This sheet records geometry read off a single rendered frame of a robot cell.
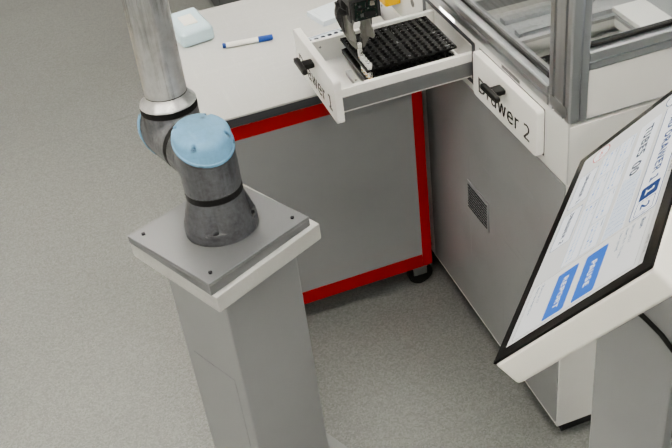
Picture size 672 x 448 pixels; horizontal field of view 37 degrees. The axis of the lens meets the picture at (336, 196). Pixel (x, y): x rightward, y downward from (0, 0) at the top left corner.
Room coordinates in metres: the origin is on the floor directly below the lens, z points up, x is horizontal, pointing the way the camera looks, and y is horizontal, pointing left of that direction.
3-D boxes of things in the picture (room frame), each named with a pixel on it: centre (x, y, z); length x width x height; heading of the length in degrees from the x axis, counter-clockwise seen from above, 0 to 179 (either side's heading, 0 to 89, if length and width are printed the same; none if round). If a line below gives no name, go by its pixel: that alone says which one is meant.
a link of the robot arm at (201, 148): (1.62, 0.24, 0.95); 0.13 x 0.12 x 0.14; 31
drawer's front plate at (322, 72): (2.01, 0.00, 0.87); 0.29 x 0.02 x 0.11; 15
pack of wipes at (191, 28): (2.52, 0.34, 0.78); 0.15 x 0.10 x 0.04; 22
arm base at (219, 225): (1.61, 0.24, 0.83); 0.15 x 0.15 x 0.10
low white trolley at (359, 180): (2.41, 0.09, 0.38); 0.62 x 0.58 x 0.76; 15
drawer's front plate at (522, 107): (1.79, -0.39, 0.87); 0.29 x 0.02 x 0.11; 15
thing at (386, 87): (2.06, -0.20, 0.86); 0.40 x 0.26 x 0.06; 105
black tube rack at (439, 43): (2.06, -0.19, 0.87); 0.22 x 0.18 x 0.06; 105
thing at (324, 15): (2.53, -0.06, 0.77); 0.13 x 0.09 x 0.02; 118
